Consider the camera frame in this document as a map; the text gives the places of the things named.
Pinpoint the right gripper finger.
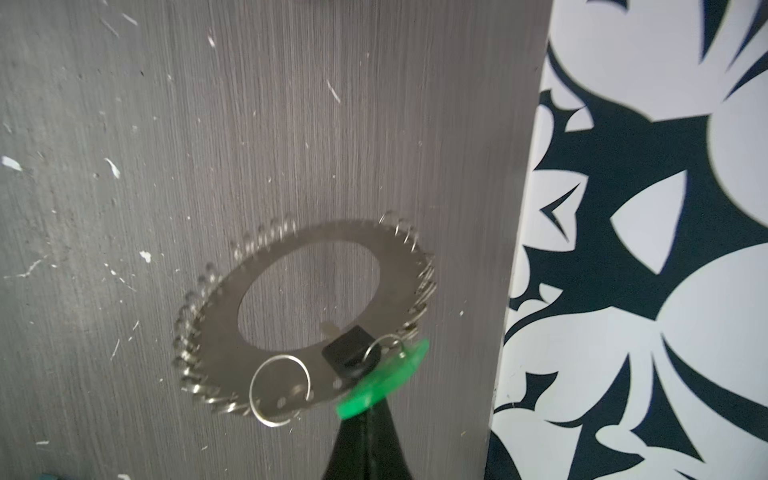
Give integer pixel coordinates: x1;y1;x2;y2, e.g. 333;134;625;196
322;326;381;380
323;400;413;480

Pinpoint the green key tag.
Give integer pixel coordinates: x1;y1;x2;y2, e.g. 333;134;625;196
336;334;430;420

